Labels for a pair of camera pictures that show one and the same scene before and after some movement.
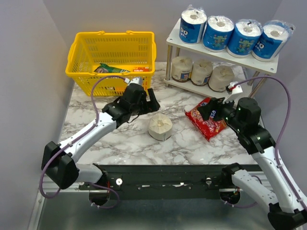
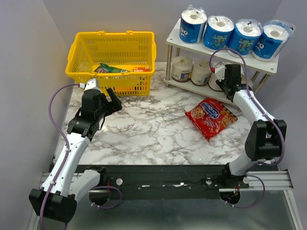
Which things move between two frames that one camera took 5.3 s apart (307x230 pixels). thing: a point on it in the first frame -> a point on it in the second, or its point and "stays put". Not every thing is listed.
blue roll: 243,35 stays put
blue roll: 218,31 stays put
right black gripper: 206,110 -> 220,84
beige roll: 160,127 -> 243,80
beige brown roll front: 182,68 stays put
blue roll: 275,35 stays put
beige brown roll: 201,71 stays put
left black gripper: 152,106 -> 116,105
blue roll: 192,21 stays put
